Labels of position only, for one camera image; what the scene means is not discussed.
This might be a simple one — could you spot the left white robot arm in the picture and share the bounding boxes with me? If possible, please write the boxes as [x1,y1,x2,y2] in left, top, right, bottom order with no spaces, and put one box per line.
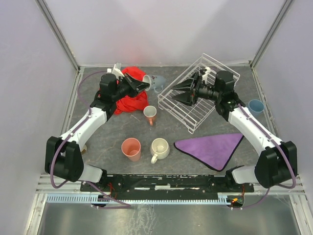
[45,72,149,183]

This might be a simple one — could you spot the black mounting base plate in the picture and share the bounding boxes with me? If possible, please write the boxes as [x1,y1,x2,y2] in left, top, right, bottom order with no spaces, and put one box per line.
[94,174,254,200]

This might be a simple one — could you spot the pink plastic tumbler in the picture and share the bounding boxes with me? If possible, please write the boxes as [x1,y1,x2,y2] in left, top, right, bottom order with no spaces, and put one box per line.
[121,138,141,162]

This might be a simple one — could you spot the purple microfiber cloth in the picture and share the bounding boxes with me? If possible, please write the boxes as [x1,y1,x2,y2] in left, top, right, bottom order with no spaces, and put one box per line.
[174,133,244,172]

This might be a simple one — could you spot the beige cup behind arm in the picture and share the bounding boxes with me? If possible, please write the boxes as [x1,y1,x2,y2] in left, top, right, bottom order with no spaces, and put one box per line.
[81,144,87,154]

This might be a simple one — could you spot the light blue ceramic mug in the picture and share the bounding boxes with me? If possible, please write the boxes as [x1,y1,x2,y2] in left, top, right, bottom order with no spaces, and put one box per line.
[142,74,166,94]

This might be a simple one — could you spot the red crumpled cloth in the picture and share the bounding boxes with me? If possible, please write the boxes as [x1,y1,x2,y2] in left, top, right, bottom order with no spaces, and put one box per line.
[114,66,149,115]

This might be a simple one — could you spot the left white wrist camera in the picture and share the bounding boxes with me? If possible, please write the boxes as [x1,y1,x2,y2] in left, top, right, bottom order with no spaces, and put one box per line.
[107,63,124,80]

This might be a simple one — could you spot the salmon pink ceramic mug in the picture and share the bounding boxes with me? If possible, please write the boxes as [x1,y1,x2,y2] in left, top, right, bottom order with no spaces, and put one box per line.
[143,105,157,126]

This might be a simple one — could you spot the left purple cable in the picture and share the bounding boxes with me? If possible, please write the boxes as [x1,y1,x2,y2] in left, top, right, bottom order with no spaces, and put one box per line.
[50,70,133,210]

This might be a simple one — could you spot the cream ceramic mug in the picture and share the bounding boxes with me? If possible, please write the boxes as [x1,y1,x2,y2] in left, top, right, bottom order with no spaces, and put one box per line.
[150,138,170,164]

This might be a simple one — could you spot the light blue cable duct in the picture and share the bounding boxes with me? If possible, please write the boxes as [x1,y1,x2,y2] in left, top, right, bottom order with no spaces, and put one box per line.
[45,192,233,205]

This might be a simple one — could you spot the white wire dish rack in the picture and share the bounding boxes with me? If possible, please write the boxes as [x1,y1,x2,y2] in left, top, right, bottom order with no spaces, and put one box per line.
[157,53,240,134]

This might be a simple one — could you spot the blue plastic cup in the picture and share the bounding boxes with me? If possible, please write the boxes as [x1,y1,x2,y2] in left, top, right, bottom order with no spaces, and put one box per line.
[247,99,265,118]

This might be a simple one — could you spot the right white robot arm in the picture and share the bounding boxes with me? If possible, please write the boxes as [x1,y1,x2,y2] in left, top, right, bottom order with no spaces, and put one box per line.
[172,69,297,189]

